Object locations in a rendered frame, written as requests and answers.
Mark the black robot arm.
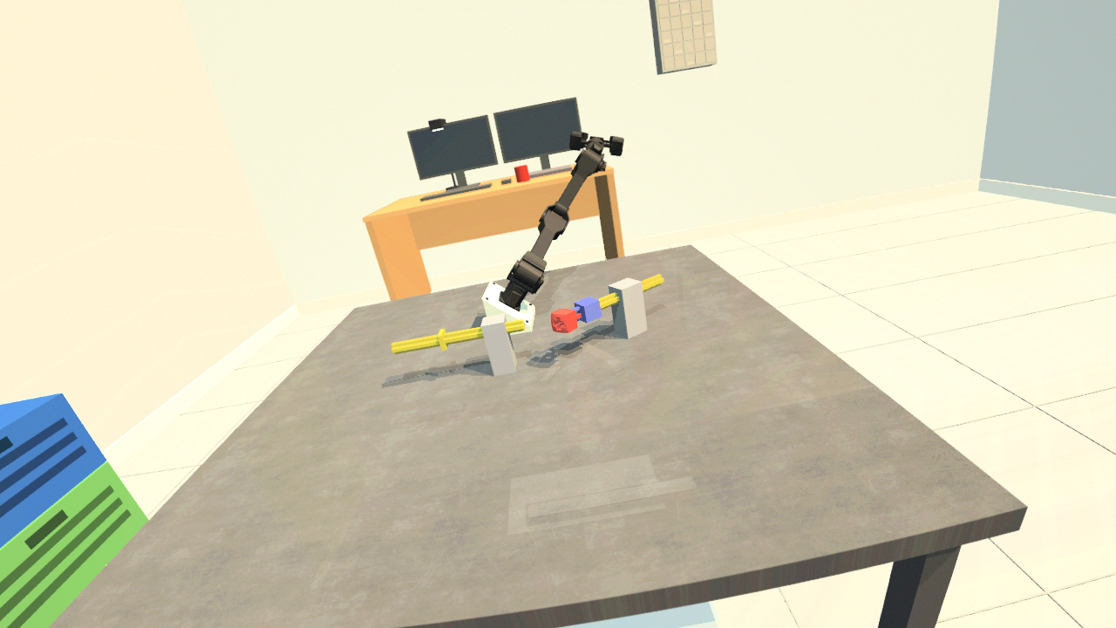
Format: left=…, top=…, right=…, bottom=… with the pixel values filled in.
left=499, top=141, right=607, bottom=311

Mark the yellow square bar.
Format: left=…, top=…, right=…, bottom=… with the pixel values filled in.
left=391, top=313, right=525, bottom=377

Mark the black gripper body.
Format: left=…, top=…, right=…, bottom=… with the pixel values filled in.
left=569, top=131, right=624, bottom=156

